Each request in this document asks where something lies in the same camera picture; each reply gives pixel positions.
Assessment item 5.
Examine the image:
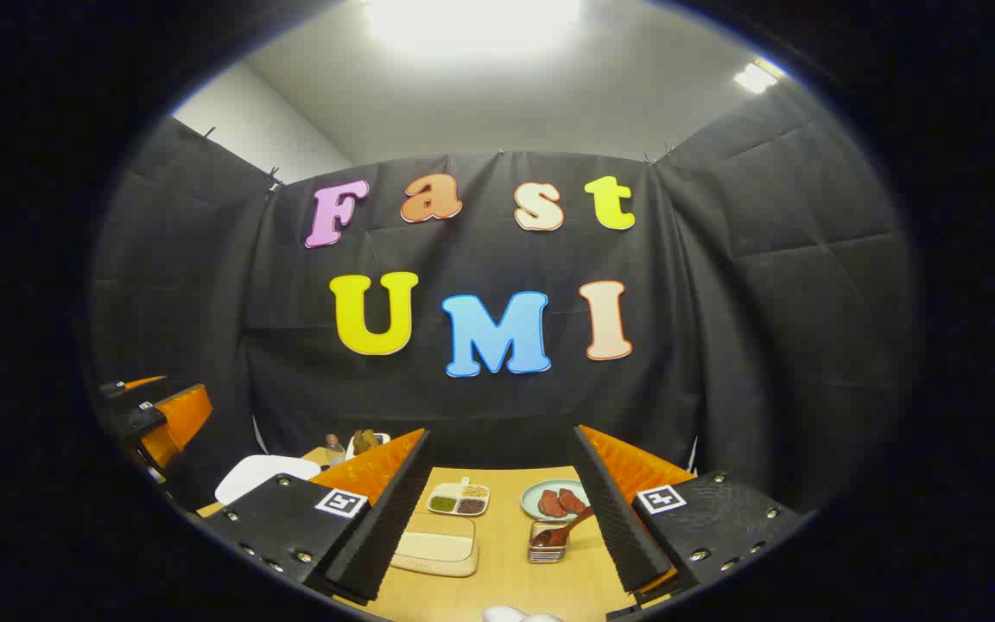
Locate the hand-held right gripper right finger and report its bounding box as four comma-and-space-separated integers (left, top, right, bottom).
571, 425, 809, 597

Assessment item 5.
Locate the pale green plate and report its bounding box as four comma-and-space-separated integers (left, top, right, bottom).
520, 479, 590, 523

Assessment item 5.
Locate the white toaster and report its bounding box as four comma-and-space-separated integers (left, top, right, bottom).
345, 429, 392, 461

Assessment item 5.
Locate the large ceiling light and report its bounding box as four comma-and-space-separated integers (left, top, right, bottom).
364, 0, 585, 54

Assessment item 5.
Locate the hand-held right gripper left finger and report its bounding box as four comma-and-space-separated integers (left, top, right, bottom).
202, 428, 434, 606

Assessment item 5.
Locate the dark wooden spoon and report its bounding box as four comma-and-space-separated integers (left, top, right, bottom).
532, 507, 595, 548

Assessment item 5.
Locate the black backdrop cloth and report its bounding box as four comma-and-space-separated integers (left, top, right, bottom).
87, 82, 917, 519

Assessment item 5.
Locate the wire chopstick holder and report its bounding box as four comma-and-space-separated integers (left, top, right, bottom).
528, 521, 570, 565

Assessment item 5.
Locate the white divided grain dish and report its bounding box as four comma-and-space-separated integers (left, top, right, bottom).
426, 477, 491, 517

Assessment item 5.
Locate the small ceiling light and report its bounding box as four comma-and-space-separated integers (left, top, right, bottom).
732, 59, 788, 94

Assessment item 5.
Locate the white rice cooker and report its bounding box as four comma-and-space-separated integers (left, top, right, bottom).
215, 455, 322, 507

